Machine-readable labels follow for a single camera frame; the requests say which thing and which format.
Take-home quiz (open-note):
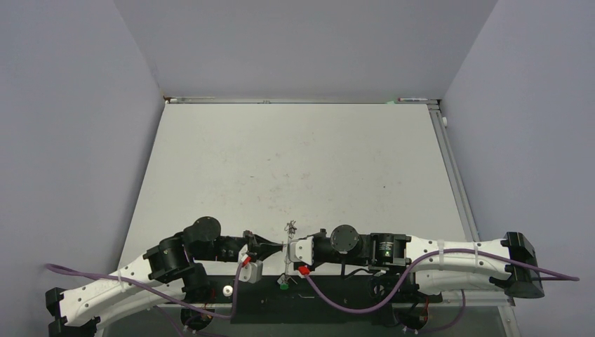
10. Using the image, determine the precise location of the large silver keyring plate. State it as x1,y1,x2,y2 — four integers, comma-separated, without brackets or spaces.
278,220,297,285

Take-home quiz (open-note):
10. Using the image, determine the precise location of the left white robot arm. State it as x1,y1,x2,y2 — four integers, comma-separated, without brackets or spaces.
46,216,283,336

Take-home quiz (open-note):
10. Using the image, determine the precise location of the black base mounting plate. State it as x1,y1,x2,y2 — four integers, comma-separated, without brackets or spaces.
162,274,447,326

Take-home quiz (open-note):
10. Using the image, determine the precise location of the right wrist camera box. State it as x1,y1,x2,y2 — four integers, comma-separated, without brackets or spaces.
287,236,314,278

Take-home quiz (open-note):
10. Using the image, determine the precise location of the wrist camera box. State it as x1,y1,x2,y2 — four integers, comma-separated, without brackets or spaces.
287,236,314,278
238,251,264,284

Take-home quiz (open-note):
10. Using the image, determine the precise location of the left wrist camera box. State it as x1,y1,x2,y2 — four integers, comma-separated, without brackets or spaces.
238,251,264,284

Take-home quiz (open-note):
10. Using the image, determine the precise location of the aluminium frame rail right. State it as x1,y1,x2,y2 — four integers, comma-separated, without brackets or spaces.
427,100,480,242

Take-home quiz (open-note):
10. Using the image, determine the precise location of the aluminium frame rail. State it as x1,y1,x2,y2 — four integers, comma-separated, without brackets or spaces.
164,97,440,105
427,100,480,242

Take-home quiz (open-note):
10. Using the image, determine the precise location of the aluminium frame rail back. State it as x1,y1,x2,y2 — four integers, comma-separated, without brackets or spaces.
164,97,440,105

